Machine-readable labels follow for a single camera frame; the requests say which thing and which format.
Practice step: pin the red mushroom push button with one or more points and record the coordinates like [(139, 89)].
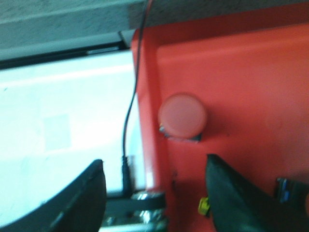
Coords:
[(204, 207)]

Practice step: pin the red plastic tray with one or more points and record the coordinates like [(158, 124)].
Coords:
[(251, 71)]

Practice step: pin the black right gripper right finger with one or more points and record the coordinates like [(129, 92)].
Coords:
[(237, 205)]

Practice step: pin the aluminium conveyor frame rail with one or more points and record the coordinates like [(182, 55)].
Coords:
[(144, 211)]

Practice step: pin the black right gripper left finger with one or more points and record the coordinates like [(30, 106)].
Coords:
[(79, 207)]

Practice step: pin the grey stone counter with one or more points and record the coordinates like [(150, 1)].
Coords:
[(31, 22)]

